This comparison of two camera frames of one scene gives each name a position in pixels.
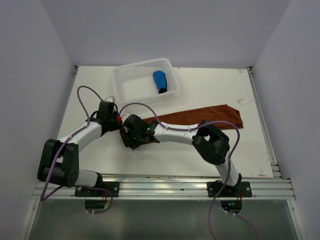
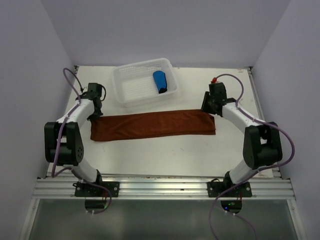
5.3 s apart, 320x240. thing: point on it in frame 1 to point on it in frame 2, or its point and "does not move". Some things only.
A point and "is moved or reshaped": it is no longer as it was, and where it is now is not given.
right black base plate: x=243 y=189 does not move
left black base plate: x=114 y=187 does not move
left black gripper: x=117 y=126 to x=95 y=116
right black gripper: x=126 y=134 to x=204 y=107
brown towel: x=193 y=118 is moved or reshaped
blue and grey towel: x=160 y=78 does not move
